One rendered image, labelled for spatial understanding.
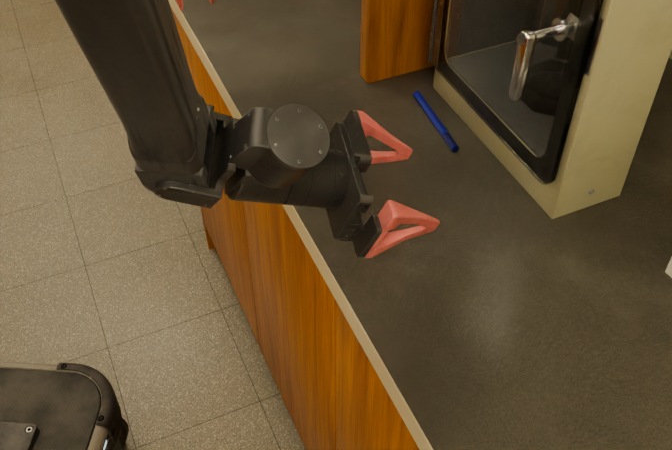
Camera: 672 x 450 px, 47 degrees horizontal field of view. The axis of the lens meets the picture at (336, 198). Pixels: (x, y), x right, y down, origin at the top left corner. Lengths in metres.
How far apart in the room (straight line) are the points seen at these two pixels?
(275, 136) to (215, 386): 1.41
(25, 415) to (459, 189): 1.07
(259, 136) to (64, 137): 2.16
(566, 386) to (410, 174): 0.37
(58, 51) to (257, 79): 2.01
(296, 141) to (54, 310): 1.65
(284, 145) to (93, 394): 1.19
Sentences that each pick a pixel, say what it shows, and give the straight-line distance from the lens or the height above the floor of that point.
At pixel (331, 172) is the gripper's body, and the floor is 1.18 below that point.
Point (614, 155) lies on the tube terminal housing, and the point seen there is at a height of 1.02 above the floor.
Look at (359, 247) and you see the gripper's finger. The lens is 0.74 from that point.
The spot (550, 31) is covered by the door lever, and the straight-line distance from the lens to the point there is 0.90.
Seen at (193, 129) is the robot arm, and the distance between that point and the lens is 0.62.
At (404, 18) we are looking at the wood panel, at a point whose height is 1.04.
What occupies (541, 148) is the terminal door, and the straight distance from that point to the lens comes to 1.00.
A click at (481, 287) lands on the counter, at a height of 0.94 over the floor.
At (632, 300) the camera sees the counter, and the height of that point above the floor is 0.94.
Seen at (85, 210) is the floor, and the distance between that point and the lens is 2.47.
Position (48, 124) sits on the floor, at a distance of 2.84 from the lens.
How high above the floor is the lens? 1.67
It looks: 44 degrees down
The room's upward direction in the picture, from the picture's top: straight up
